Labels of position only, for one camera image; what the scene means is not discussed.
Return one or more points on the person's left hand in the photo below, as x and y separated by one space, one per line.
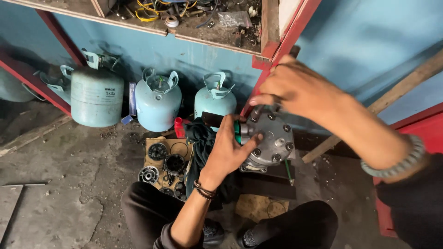
225 152

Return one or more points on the person's right hand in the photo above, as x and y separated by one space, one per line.
301 90

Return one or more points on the person's right fingers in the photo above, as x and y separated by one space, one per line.
263 100

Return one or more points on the grey metal compressor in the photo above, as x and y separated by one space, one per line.
273 141

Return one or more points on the light blue gas cylinder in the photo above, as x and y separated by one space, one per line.
214 102
157 107

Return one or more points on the black flat bar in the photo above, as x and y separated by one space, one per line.
211 119

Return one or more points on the green screwdriver shaft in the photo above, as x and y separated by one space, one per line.
288 171

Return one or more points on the dark cloth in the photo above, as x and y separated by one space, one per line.
200 152

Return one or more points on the black block stand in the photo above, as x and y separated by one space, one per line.
270 186

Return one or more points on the red plastic bottle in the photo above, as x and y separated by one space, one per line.
179 128

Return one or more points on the wooden shelf with clutter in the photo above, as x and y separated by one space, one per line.
193 24

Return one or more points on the worn cardboard piece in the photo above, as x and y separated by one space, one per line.
256 207

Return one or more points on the black clutch disc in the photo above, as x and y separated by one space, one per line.
157 151

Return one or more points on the brown cardboard sheet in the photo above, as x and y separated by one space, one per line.
154 162

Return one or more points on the dark metal parts heap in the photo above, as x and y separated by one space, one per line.
174 191

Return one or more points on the person's right trouser leg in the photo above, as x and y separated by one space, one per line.
297 224

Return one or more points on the person's trouser leg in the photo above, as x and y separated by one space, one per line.
148 211
297 224

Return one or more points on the blue cardboard box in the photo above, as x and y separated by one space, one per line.
132 98

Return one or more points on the wooden plank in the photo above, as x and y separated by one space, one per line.
398 91

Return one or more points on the silver pulley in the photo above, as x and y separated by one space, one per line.
148 175

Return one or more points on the person's right shoe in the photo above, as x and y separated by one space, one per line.
247 238

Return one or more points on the person's shoe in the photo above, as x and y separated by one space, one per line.
247 238
213 233

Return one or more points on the person's left shoe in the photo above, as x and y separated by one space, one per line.
213 233

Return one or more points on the person's left trouser leg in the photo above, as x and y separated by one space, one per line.
148 211

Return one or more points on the red cabinet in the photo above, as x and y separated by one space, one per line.
422 131

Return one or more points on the pale green labelled gas cylinder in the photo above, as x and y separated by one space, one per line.
97 100

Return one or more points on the thin metal strip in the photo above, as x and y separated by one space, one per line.
26 183

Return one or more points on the red metal frame post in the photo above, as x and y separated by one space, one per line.
287 38

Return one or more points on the red metal frame rail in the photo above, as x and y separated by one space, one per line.
31 81

